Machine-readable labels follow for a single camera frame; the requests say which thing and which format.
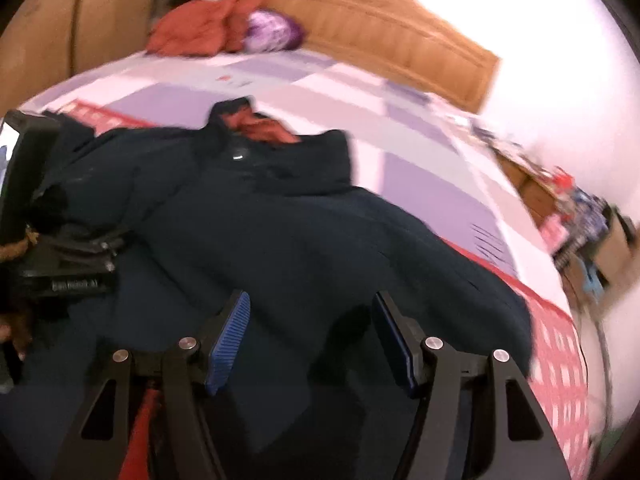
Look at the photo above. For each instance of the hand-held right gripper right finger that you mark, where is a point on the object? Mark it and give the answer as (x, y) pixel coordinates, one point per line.
(396, 345)

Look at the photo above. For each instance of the blue plastic item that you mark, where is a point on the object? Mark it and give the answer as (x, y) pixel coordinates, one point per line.
(592, 280)

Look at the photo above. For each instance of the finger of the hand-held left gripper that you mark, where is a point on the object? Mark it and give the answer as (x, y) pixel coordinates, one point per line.
(85, 252)

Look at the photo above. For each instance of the purple patterned pillow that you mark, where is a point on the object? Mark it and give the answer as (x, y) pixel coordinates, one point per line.
(272, 30)

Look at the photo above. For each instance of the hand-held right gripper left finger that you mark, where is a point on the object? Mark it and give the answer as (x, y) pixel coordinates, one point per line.
(227, 345)

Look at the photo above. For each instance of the person's left hand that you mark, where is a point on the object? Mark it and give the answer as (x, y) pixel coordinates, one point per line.
(14, 332)

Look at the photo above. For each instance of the purple pink patchwork bed quilt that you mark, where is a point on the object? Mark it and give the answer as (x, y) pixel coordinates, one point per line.
(350, 100)

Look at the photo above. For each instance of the orange puffer jacket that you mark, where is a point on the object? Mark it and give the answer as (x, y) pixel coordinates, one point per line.
(195, 25)

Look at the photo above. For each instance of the dark navy jacket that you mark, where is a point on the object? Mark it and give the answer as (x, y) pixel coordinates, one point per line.
(280, 240)

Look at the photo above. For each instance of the red checked blanket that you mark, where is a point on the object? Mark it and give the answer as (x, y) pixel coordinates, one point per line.
(555, 370)

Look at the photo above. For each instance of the blue patterned bag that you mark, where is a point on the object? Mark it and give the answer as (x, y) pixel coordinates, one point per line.
(590, 215)

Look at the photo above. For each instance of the pink soft bag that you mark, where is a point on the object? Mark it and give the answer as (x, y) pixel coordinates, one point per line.
(554, 234)

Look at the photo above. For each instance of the cardboard box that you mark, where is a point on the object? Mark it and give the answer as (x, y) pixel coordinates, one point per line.
(617, 250)

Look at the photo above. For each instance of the wooden headboard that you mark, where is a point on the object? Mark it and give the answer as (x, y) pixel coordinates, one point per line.
(380, 25)

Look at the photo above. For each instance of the wooden wardrobe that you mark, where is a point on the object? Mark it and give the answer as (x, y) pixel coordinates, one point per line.
(45, 35)

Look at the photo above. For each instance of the red gift bag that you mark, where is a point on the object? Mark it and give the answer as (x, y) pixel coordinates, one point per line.
(562, 182)

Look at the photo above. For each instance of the wooden nightstand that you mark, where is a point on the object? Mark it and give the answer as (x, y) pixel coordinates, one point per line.
(532, 190)

